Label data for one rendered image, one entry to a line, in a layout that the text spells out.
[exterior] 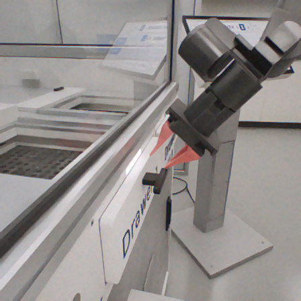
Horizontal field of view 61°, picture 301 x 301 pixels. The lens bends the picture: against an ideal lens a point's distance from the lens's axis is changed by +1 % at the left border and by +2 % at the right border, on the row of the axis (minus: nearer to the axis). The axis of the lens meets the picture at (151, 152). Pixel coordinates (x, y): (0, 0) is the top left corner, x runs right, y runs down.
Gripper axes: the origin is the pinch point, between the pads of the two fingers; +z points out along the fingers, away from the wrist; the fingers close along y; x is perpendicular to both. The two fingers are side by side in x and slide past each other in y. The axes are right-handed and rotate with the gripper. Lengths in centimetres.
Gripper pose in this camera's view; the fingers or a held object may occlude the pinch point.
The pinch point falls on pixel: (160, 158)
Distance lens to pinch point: 45.7
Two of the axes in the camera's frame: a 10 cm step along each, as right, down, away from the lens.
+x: -2.6, 4.0, -8.8
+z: -6.2, 6.3, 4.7
